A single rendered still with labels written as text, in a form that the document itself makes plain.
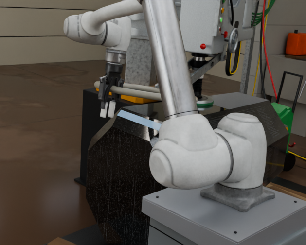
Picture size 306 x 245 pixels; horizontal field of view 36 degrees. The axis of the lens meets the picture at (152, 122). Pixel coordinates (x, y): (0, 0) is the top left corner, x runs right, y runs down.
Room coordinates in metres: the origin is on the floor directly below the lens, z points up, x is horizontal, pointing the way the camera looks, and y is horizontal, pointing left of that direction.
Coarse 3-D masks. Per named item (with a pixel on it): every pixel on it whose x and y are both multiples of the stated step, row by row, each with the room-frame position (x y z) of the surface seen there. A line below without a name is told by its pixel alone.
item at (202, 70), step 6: (216, 54) 2.88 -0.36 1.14; (210, 60) 2.77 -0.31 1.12; (216, 60) 2.86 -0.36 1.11; (204, 66) 2.68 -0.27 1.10; (210, 66) 2.77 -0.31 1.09; (198, 72) 2.60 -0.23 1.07; (204, 72) 2.69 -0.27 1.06; (192, 78) 2.52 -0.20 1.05; (198, 78) 2.61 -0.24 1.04; (156, 84) 2.40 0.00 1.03
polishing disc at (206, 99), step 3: (204, 96) 2.80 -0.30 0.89; (207, 96) 2.81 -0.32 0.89; (198, 99) 2.71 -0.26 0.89; (201, 99) 2.71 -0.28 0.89; (204, 99) 2.72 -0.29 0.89; (207, 99) 2.73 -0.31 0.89; (210, 99) 2.73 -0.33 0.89; (198, 102) 2.66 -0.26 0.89; (201, 102) 2.66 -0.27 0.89; (204, 102) 2.67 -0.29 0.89; (207, 102) 2.68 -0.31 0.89; (210, 102) 2.70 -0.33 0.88
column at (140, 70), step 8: (136, 40) 3.35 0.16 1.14; (144, 40) 3.34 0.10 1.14; (128, 48) 3.37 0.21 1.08; (136, 48) 3.35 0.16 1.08; (144, 48) 3.34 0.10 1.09; (128, 56) 3.36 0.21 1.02; (136, 56) 3.35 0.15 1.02; (144, 56) 3.34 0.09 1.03; (152, 56) 3.34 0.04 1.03; (128, 64) 3.36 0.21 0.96; (136, 64) 3.35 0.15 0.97; (144, 64) 3.34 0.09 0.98; (152, 64) 3.36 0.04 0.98; (128, 72) 3.36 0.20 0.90; (136, 72) 3.35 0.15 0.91; (144, 72) 3.34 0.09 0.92; (152, 72) 3.38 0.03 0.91; (128, 80) 3.36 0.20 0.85; (136, 80) 3.35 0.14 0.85; (144, 80) 3.34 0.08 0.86; (152, 80) 3.40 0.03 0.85
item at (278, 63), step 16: (272, 64) 5.41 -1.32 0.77; (288, 64) 5.27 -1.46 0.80; (304, 64) 5.14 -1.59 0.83; (288, 80) 5.25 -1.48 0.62; (304, 80) 5.11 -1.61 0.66; (272, 96) 5.52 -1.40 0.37; (288, 96) 5.22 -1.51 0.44; (304, 96) 5.09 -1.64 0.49; (304, 112) 5.21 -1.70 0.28; (304, 128) 5.18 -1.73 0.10
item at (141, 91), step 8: (112, 88) 1.98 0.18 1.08; (120, 88) 1.96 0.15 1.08; (128, 88) 1.96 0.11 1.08; (136, 88) 2.38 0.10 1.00; (144, 88) 2.38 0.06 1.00; (152, 88) 2.38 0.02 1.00; (136, 96) 1.93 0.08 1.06; (144, 96) 1.93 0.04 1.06; (152, 96) 1.93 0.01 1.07; (160, 96) 1.94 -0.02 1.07
